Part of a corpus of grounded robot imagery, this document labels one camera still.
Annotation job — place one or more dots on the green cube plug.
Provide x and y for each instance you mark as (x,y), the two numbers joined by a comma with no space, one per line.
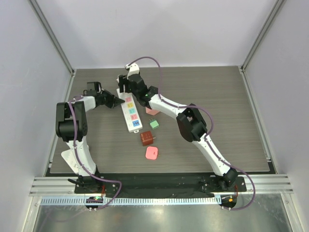
(154,124)

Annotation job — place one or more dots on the white power strip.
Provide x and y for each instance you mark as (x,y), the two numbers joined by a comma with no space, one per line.
(130,112)

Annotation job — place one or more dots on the pink cube socket adapter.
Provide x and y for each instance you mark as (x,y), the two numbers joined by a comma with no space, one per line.
(152,112)

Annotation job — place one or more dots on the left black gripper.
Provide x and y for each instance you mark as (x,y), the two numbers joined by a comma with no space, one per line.
(114,101)

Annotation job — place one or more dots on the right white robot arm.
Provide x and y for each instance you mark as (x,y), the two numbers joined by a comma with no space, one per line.
(191,124)

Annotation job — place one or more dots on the dark red cube plug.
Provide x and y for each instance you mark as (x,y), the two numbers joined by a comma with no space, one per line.
(147,138)

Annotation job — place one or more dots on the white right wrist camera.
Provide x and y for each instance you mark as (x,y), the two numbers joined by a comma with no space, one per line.
(132,69)

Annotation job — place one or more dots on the aluminium frame rail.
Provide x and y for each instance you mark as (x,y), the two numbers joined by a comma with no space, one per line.
(60,186)

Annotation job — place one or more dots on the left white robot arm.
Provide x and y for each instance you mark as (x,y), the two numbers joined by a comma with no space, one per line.
(72,128)

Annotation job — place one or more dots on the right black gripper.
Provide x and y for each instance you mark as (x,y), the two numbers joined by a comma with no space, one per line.
(123,83)

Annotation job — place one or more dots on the white slotted cable duct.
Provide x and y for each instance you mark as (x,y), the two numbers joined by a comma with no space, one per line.
(97,201)

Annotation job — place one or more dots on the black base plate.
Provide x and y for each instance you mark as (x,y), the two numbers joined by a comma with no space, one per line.
(158,185)

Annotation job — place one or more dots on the pink plug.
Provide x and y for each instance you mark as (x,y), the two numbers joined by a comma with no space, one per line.
(152,153)

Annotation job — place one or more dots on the black cube plug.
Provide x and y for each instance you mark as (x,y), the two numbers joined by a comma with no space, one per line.
(122,83)

